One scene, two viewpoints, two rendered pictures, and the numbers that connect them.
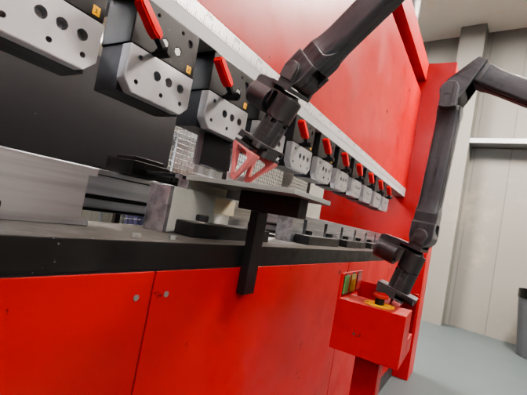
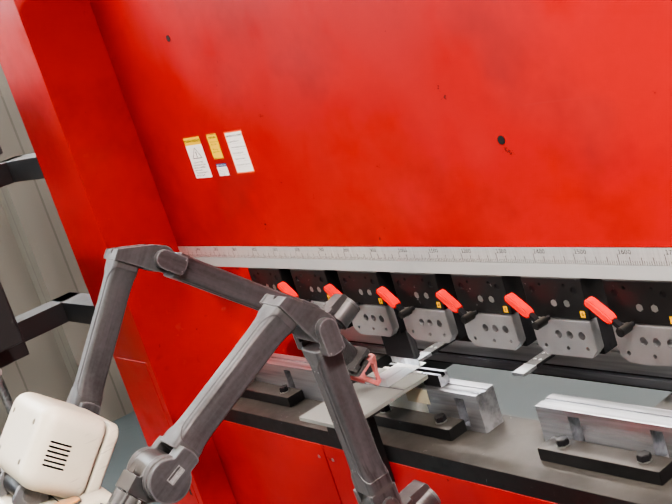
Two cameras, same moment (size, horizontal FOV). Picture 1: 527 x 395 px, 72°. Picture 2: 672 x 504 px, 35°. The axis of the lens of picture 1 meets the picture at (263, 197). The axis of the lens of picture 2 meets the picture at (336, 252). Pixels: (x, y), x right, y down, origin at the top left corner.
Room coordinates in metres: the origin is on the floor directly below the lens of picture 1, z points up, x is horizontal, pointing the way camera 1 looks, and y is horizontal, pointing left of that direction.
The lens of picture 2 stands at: (1.76, -2.16, 1.92)
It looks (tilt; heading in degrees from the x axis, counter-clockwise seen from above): 14 degrees down; 113
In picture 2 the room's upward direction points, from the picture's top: 18 degrees counter-clockwise
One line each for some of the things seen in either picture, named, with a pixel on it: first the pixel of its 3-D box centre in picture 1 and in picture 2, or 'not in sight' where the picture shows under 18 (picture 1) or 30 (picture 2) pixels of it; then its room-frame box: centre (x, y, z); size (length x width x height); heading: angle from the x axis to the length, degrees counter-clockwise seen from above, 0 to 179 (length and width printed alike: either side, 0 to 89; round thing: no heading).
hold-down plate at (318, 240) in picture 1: (318, 240); (604, 459); (1.34, -0.23, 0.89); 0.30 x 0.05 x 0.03; 148
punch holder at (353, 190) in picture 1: (348, 179); not in sight; (1.68, -0.38, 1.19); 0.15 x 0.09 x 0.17; 148
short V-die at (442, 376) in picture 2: (212, 189); (415, 374); (0.88, 0.13, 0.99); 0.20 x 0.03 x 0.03; 148
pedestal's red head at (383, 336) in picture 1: (376, 313); not in sight; (0.94, -0.34, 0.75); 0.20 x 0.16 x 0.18; 150
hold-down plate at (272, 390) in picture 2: not in sight; (266, 392); (0.32, 0.41, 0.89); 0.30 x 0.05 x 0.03; 148
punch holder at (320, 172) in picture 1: (315, 159); (572, 308); (1.35, -0.17, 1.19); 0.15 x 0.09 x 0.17; 148
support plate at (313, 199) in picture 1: (259, 190); (363, 397); (0.78, 0.01, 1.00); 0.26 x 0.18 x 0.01; 58
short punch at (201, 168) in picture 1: (212, 157); (400, 346); (0.86, 0.14, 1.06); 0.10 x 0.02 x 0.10; 148
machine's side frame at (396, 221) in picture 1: (376, 211); not in sight; (2.88, -0.91, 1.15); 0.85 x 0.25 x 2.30; 58
